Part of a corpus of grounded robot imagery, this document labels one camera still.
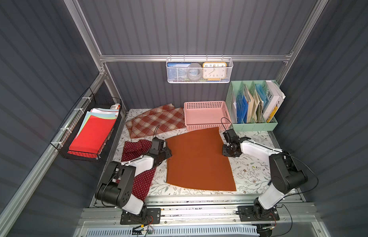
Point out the yellow alarm clock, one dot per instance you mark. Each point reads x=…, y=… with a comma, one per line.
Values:
x=214, y=71

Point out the grey tape roll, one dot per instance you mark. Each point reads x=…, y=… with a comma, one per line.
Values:
x=194, y=72

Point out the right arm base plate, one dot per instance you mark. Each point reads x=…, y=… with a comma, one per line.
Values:
x=253, y=213

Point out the black wire side basket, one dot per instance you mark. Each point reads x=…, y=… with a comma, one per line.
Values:
x=95, y=103

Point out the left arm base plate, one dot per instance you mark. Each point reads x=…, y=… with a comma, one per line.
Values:
x=147, y=216

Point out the pink plastic basket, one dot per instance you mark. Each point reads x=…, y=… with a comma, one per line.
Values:
x=206, y=114

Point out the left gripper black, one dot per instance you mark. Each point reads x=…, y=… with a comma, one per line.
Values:
x=164, y=153

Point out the rust orange skirt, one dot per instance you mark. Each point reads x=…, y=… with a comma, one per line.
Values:
x=197, y=162

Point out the mint green file organizer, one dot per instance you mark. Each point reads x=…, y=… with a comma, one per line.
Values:
x=233, y=90

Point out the blue folders in organizer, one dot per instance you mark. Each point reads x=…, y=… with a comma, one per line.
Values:
x=241, y=106

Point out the white book in organizer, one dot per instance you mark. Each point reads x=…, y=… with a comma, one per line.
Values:
x=274, y=99

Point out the floral table mat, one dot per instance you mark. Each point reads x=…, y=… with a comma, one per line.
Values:
x=251, y=175

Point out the dark red polka-dot skirt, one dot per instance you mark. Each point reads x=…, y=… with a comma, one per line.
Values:
x=144, y=173

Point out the red plaid skirt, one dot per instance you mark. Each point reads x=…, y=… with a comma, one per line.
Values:
x=155, y=121

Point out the white wire wall basket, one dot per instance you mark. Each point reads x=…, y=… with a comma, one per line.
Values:
x=201, y=60

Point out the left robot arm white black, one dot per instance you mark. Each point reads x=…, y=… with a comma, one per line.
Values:
x=116, y=184

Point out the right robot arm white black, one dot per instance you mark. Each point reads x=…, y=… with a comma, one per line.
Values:
x=285, y=175

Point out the blue box in basket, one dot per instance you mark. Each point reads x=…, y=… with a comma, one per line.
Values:
x=177, y=72

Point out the red paper stack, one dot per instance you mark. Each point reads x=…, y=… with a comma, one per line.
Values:
x=92, y=134

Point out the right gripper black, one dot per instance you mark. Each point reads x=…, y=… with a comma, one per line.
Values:
x=228, y=149

